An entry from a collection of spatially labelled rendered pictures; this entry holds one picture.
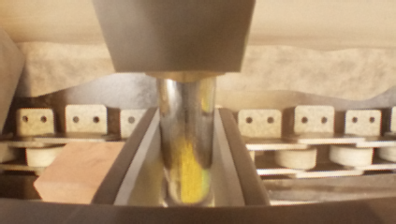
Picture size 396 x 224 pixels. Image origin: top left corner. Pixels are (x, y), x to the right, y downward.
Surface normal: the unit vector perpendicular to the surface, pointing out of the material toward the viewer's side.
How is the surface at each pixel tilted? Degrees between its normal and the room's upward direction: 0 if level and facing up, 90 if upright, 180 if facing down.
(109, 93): 0
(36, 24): 0
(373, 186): 0
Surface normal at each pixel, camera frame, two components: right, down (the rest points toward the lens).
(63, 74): 0.13, 0.48
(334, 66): -0.03, 0.73
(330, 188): 0.01, 0.07
